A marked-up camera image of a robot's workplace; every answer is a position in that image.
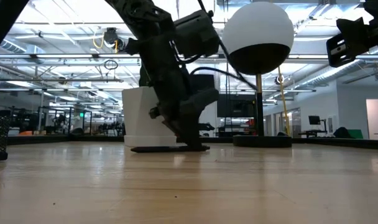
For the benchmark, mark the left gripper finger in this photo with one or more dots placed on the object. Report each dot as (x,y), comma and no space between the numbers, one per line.
(195,121)
(178,130)

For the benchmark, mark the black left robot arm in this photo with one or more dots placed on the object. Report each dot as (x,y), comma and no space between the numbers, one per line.
(139,12)

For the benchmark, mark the black office chair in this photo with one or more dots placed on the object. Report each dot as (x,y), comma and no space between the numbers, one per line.
(341,133)

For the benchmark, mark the green cactus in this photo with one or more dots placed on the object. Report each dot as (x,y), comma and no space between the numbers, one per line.
(141,77)

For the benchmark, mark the white hexagonal plant pot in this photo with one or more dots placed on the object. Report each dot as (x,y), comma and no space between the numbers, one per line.
(136,118)

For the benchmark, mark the black display on stand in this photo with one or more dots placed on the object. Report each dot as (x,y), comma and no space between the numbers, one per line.
(238,105)

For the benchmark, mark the black desk monitor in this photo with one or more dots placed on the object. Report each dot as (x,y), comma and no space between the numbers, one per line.
(314,119)

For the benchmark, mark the green board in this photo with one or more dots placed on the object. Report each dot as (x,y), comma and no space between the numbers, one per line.
(357,134)

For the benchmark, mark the white globe lamp black base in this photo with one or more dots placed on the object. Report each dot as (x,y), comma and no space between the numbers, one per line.
(257,31)

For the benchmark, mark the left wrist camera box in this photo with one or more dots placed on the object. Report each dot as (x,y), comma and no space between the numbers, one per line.
(196,34)

